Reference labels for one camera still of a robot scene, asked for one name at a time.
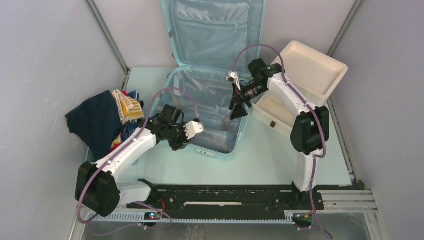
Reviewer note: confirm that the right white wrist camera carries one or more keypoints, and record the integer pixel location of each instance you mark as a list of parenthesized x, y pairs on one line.
[(233, 77)]

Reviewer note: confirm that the dark navy garment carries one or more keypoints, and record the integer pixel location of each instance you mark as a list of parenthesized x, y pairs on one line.
[(97, 123)]

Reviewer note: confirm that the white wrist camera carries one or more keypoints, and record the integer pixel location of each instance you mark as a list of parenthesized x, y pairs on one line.
[(233, 77), (193, 128)]

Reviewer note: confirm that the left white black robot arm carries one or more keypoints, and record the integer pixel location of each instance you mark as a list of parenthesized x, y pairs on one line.
[(98, 187)]

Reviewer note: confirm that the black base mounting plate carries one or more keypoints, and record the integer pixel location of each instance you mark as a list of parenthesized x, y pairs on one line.
[(232, 202)]

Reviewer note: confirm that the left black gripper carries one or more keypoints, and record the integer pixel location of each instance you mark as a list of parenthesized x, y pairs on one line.
[(183, 143)]

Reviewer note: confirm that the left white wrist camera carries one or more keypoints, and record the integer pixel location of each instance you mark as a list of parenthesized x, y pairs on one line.
[(193, 128)]

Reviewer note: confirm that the cream plastic drawer cabinet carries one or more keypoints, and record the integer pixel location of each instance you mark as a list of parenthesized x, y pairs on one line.
[(315, 75)]

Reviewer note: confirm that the yellow white striped garment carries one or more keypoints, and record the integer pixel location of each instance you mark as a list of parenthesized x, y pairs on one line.
[(129, 109)]

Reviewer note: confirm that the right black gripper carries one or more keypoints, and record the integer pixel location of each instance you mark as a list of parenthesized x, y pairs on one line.
[(239, 110)]

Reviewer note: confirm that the light blue ribbed suitcase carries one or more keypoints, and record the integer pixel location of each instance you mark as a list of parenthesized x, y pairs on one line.
[(209, 38)]

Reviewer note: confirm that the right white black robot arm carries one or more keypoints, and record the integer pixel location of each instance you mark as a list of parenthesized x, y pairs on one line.
[(310, 129)]

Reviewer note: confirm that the aluminium frame rail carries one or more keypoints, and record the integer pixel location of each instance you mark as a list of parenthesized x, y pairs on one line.
[(337, 200)]

